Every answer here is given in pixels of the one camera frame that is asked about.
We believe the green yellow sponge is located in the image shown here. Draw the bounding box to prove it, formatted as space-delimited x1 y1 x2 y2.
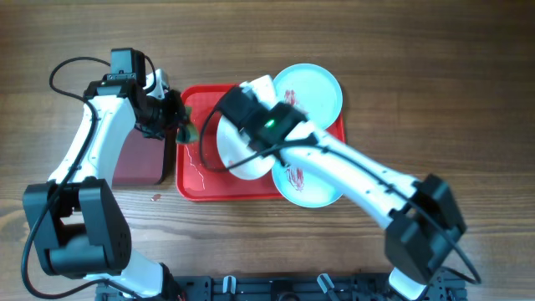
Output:
176 106 200 145

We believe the white plate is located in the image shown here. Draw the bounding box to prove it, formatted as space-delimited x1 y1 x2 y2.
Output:
217 74 278 181

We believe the light blue plate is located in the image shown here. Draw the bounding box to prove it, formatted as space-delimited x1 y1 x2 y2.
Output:
273 64 343 130
272 162 342 208

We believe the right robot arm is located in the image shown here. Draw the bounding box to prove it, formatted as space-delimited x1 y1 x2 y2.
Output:
216 86 466 300

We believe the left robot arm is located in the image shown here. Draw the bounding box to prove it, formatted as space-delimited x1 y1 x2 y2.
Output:
21 79 188 300

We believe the black water tray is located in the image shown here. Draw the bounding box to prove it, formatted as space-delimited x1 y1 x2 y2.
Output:
112 122 171 186

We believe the red serving tray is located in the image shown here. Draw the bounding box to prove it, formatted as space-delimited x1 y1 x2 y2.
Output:
176 84 347 202

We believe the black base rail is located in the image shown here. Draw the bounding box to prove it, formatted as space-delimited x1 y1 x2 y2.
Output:
94 272 468 301

